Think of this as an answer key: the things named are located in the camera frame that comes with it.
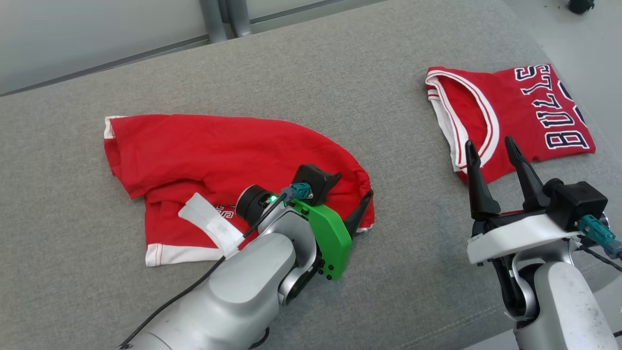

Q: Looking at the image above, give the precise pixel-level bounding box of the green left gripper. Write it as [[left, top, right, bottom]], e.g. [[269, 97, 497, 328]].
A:
[[287, 189, 375, 281]]

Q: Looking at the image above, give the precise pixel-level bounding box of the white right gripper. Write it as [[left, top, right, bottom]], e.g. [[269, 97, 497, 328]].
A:
[[464, 136, 582, 313]]

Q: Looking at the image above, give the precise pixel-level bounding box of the red jersey with white sleeves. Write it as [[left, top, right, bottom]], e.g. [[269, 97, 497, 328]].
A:
[[425, 63, 597, 185]]

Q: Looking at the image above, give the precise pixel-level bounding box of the red jersey with white hem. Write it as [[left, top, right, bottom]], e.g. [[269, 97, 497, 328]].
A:
[[104, 114, 376, 267]]

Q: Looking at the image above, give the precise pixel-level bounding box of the white tape strip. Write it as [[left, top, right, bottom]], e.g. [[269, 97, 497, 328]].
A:
[[178, 192, 245, 259]]

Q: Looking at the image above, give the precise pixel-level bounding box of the black right cable, teal plug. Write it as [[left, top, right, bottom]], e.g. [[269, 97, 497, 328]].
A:
[[575, 214, 622, 274]]

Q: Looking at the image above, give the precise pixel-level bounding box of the thin black cable loop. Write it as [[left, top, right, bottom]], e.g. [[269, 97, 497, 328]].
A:
[[249, 327, 271, 350]]

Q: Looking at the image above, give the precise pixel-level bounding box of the grey double partition post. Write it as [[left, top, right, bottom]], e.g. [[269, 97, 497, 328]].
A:
[[199, 0, 254, 44]]

